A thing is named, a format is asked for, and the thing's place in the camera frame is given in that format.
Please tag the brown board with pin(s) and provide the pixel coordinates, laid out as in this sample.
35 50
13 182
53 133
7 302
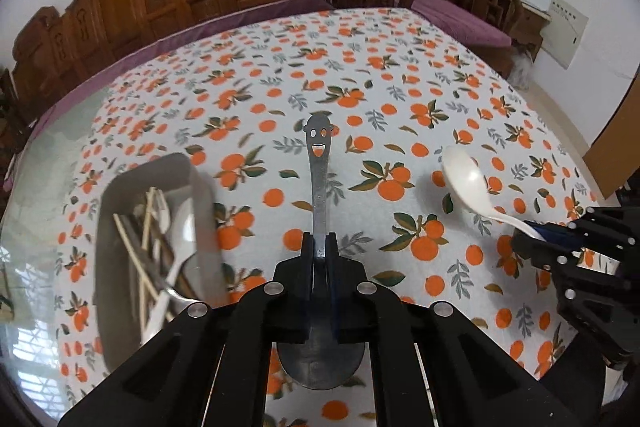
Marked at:
617 147

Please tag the white electrical panel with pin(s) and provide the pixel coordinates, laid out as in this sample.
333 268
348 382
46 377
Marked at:
565 29

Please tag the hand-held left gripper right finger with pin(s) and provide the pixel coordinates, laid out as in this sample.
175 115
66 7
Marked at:
331 257

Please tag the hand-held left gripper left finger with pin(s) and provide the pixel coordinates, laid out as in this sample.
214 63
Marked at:
307 257

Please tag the orange print tablecloth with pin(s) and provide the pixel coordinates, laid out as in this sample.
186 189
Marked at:
400 72

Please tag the short purple seat cushion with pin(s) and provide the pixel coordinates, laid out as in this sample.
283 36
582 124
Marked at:
465 19

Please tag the metal fork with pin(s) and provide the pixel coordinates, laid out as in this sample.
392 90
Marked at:
175 294

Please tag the white plastic fork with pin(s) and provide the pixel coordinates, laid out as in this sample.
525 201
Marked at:
162 217

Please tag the metal tray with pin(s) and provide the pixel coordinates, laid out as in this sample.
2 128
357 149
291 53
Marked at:
202 217

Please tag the white plastic spoon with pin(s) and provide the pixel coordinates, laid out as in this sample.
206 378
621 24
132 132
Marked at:
465 177
182 227

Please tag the wooden side table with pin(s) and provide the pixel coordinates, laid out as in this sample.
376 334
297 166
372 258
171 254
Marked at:
530 22

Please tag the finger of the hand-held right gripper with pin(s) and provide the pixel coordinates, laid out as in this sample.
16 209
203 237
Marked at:
550 232
535 252

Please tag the white plastic bag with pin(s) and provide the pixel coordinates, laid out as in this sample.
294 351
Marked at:
522 67

